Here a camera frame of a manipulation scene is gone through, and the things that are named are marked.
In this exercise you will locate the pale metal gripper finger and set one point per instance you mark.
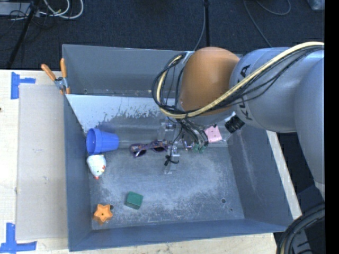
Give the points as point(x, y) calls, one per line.
point(166, 131)
point(172, 164)

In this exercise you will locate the pink square sponge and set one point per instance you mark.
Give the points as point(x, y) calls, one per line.
point(214, 135)

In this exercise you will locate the grey metal bin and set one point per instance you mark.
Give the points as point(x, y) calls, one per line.
point(169, 194)

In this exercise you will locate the purple sunglasses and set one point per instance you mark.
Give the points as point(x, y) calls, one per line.
point(140, 149)

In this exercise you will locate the green block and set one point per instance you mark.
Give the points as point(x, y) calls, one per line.
point(133, 200)

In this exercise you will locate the blue plastic cup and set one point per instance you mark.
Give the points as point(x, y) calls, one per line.
point(102, 141)

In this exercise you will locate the white toy chicken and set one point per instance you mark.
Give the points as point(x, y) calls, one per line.
point(96, 165)

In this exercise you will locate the orange star-shaped toy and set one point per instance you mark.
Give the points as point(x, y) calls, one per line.
point(102, 213)

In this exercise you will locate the pale flat board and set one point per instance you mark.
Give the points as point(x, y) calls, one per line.
point(39, 168)

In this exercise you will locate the black cylinder on white bracket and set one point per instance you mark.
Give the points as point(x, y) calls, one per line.
point(234, 124)

